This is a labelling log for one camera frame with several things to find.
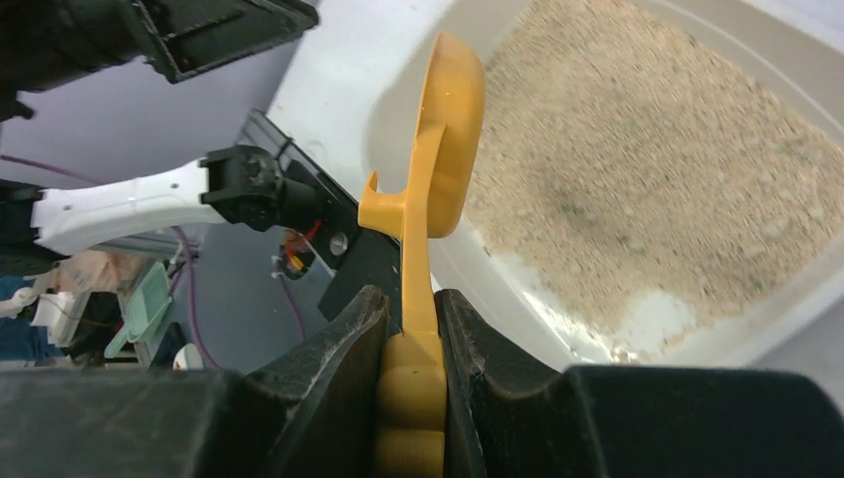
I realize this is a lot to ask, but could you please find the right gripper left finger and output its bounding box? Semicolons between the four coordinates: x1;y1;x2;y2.
1;286;389;477

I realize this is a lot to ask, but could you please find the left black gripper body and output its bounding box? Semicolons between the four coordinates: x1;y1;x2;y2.
1;0;158;121

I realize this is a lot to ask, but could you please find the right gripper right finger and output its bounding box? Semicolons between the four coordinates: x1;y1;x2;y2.
434;289;843;477

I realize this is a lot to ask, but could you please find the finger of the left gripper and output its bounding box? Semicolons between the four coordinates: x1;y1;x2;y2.
128;0;319;84

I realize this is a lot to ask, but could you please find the yellow litter scoop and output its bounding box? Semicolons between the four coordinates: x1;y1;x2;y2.
357;33;486;477

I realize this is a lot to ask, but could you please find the white litter box tray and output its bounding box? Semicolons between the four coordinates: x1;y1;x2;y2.
366;1;843;374

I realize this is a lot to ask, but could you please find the beige cat litter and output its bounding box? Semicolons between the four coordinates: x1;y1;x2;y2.
465;1;843;351

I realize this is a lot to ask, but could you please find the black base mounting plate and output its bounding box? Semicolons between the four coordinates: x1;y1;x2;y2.
272;159;401;336

